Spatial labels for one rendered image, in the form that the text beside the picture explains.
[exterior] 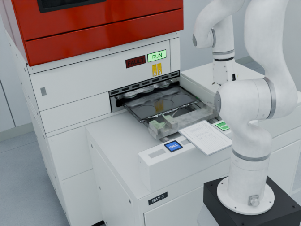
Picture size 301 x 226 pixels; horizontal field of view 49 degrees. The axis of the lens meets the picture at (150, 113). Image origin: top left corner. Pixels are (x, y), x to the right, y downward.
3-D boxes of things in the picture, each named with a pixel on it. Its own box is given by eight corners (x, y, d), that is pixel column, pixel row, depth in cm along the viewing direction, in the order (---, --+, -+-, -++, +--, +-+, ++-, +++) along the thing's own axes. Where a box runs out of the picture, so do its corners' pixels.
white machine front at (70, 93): (45, 135, 169) (25, 63, 149) (178, 92, 201) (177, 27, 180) (47, 138, 167) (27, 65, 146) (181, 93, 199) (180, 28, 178)
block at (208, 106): (203, 107, 172) (203, 102, 171) (208, 105, 173) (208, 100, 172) (212, 114, 166) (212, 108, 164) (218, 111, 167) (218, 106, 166)
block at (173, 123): (163, 121, 163) (163, 116, 161) (169, 119, 164) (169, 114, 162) (172, 129, 157) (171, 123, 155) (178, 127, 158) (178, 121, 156)
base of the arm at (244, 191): (285, 210, 106) (294, 163, 97) (229, 219, 104) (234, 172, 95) (258, 173, 123) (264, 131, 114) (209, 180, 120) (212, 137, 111)
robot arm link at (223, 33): (215, 54, 122) (238, 49, 124) (212, 17, 118) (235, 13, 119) (206, 50, 130) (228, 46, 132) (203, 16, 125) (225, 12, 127)
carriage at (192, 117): (148, 132, 161) (148, 127, 159) (208, 110, 175) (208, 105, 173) (156, 140, 155) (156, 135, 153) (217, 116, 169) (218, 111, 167)
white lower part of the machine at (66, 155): (48, 178, 264) (20, 87, 221) (139, 144, 295) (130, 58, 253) (75, 242, 210) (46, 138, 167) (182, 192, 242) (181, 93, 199)
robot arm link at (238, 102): (277, 159, 100) (290, 87, 88) (217, 165, 98) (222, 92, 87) (261, 138, 110) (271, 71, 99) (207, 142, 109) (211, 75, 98)
